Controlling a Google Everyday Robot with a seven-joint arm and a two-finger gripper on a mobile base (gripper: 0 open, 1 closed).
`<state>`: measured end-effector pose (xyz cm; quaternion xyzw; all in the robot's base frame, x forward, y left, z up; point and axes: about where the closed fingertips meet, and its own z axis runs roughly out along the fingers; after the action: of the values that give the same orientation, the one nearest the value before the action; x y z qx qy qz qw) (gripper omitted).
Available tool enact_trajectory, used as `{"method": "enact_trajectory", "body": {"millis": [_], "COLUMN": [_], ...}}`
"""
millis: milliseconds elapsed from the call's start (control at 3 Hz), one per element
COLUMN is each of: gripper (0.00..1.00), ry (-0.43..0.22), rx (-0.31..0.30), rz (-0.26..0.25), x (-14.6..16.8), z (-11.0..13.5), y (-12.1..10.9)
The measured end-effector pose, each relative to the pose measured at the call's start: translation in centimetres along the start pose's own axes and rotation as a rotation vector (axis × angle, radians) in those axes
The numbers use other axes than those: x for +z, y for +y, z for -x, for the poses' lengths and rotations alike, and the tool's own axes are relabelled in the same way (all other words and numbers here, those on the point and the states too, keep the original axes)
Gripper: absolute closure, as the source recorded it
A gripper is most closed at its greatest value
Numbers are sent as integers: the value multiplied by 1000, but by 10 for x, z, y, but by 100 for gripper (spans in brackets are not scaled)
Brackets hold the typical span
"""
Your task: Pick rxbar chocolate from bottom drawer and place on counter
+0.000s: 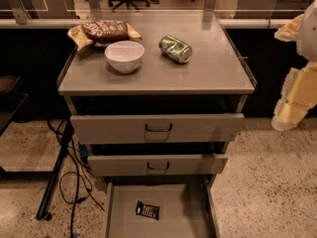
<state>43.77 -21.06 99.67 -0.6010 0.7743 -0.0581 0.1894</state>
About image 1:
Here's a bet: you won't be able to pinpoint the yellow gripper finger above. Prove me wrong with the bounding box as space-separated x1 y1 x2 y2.
271 61 317 131
274 15 303 42

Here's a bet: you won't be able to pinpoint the black rxbar chocolate wrapper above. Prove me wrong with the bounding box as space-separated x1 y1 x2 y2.
136 201 159 220

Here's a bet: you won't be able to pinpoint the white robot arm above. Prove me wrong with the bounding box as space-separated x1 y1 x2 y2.
271 0 317 131

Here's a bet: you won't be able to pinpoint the grey top drawer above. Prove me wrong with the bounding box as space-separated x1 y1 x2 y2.
70 114 244 145

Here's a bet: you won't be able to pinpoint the grey metal drawer cabinet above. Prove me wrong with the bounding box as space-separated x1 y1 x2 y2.
56 9 258 238

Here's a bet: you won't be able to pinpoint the grey open bottom drawer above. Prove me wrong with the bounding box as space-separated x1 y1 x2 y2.
100 181 221 238

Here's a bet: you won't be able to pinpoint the grey middle drawer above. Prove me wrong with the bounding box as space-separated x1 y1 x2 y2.
88 154 228 177

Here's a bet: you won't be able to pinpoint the green soda can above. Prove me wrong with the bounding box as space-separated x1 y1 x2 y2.
158 35 192 64

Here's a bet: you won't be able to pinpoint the black office chair base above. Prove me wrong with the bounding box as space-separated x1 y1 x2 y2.
108 0 151 11

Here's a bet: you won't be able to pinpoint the white ceramic bowl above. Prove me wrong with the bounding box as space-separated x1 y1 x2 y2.
104 41 145 73

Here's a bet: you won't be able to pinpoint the brown chip bag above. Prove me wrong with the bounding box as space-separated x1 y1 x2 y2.
67 20 142 51

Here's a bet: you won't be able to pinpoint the black table leg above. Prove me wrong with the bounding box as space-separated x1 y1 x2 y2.
36 120 73 221

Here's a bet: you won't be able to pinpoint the black floor cables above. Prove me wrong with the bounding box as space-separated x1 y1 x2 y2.
46 117 106 238

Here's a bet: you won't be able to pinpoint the white horizontal rail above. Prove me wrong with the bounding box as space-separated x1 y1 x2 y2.
0 19 290 29

